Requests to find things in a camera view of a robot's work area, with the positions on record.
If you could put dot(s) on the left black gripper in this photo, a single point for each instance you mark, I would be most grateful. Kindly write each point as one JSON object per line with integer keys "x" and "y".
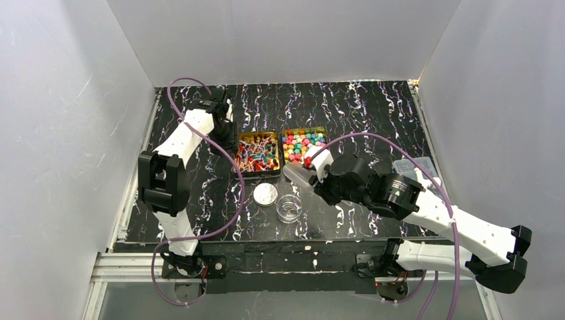
{"x": 226, "y": 130}

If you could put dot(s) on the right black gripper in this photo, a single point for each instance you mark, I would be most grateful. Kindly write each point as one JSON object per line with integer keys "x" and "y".
{"x": 324, "y": 184}

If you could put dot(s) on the tin of lollipops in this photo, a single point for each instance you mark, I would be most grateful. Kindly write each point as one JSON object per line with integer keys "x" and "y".
{"x": 258, "y": 155}

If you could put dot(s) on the clear plastic scoop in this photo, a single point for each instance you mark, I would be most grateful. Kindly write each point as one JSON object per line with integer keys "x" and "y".
{"x": 297, "y": 174}

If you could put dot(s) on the clear round jar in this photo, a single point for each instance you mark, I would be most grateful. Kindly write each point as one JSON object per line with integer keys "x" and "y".
{"x": 289, "y": 208}

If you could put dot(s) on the tin of star candies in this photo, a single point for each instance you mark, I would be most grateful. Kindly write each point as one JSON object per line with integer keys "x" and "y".
{"x": 297, "y": 142}

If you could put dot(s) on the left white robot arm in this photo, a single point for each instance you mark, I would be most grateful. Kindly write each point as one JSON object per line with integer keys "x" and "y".
{"x": 163, "y": 183}

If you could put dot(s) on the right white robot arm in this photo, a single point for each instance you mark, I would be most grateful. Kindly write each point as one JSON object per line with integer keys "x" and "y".
{"x": 490, "y": 254}

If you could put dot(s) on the round white jar lid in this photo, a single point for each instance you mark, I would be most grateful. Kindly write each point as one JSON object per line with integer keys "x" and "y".
{"x": 265, "y": 194}

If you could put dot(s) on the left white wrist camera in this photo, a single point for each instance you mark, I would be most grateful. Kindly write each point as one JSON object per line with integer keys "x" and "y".
{"x": 229, "y": 114}

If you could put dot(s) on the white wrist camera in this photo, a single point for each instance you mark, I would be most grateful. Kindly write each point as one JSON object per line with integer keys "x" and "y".
{"x": 229, "y": 114}
{"x": 317, "y": 159}

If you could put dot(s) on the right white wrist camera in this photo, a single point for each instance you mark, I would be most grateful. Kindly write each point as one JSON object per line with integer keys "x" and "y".
{"x": 317, "y": 159}

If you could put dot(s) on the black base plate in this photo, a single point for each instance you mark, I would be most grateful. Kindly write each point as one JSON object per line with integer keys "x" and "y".
{"x": 279, "y": 266}

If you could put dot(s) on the aluminium frame rail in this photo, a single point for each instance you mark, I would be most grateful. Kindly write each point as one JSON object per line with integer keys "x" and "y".
{"x": 136, "y": 267}

